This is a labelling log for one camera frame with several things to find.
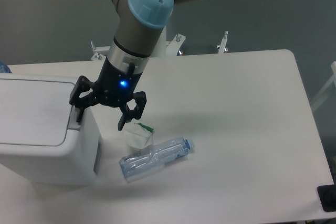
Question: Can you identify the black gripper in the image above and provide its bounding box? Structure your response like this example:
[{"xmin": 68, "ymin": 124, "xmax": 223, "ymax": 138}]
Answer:
[{"xmin": 69, "ymin": 59, "xmax": 147, "ymax": 131}]

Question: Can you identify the white push-lid trash can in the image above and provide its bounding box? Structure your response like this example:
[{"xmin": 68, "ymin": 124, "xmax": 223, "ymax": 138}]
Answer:
[{"xmin": 1, "ymin": 73, "xmax": 102, "ymax": 186}]

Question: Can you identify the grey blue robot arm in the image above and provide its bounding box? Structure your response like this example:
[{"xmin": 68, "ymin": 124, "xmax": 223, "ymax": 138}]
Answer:
[{"xmin": 69, "ymin": 0, "xmax": 192, "ymax": 129}]

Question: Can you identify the crushed clear plastic bottle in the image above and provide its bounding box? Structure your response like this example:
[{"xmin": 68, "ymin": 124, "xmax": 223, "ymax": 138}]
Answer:
[{"xmin": 119, "ymin": 137, "xmax": 195, "ymax": 183}]

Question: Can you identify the blue plastic bag edge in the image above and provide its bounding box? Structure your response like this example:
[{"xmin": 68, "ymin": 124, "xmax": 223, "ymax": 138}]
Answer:
[{"xmin": 0, "ymin": 61, "xmax": 12, "ymax": 73}]

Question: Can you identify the black device table corner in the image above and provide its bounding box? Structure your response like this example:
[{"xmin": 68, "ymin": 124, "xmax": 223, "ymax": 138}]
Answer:
[{"xmin": 317, "ymin": 184, "xmax": 335, "ymax": 212}]

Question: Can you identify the white left base bracket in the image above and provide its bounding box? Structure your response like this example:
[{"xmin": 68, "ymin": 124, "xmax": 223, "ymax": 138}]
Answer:
[{"xmin": 90, "ymin": 40, "xmax": 110, "ymax": 61}]

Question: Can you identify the white far bracket post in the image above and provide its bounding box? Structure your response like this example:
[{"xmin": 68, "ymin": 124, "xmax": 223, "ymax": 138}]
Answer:
[{"xmin": 216, "ymin": 31, "xmax": 229, "ymax": 54}]

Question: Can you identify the white frame right edge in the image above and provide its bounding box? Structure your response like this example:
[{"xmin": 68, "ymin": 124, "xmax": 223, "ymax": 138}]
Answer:
[{"xmin": 310, "ymin": 61, "xmax": 335, "ymax": 113}]

